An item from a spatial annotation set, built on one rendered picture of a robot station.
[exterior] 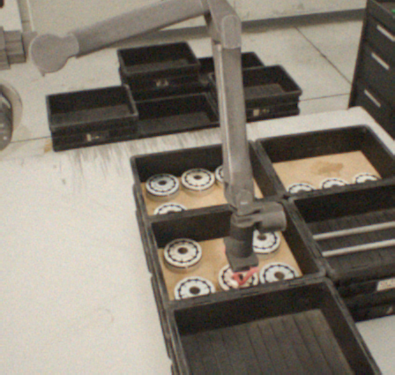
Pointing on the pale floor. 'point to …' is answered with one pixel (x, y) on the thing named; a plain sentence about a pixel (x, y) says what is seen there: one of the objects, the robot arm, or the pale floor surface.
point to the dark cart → (376, 63)
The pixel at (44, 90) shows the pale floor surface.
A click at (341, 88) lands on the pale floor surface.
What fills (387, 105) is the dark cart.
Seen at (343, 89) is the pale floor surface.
